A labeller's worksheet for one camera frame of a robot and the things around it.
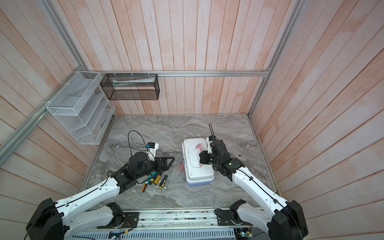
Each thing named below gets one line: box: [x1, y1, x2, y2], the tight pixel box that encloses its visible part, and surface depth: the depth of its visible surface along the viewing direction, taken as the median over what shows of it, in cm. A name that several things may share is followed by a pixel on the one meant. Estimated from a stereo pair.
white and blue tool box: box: [182, 138, 215, 184], surface depth 81 cm
